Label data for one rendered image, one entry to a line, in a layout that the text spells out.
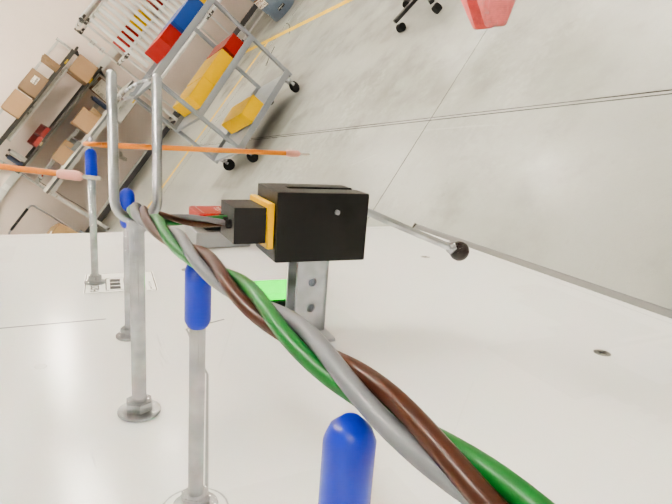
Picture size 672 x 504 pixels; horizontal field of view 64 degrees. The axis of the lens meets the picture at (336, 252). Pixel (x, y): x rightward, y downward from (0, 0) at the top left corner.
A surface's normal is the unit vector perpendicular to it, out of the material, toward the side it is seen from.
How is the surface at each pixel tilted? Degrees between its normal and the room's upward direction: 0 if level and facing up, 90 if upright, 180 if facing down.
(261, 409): 54
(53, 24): 90
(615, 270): 0
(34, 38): 90
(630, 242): 0
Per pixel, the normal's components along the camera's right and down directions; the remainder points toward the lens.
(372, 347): 0.07, -0.97
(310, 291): 0.39, 0.24
